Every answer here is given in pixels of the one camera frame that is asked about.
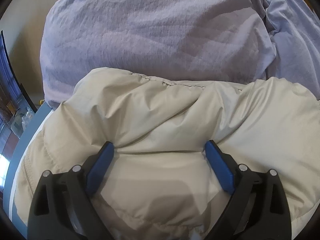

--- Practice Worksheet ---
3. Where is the beige puffer jacket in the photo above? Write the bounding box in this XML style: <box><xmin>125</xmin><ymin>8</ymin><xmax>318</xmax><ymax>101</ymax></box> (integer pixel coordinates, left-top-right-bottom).
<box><xmin>14</xmin><ymin>68</ymin><xmax>319</xmax><ymax>239</ymax></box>

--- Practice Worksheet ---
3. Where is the large lilac pillow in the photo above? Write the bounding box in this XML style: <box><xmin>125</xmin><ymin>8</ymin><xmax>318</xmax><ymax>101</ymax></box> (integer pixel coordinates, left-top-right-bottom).
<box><xmin>40</xmin><ymin>0</ymin><xmax>276</xmax><ymax>107</ymax></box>

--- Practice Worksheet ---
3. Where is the blue white striped bedsheet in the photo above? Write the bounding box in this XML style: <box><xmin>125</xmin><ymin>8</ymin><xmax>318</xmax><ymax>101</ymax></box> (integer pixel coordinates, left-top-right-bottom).
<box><xmin>3</xmin><ymin>102</ymin><xmax>53</xmax><ymax>238</ymax></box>

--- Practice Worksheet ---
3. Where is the small lilac pillow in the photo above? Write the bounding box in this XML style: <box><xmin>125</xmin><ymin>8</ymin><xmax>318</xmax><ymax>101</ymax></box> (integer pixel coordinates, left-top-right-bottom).
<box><xmin>265</xmin><ymin>0</ymin><xmax>319</xmax><ymax>98</ymax></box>

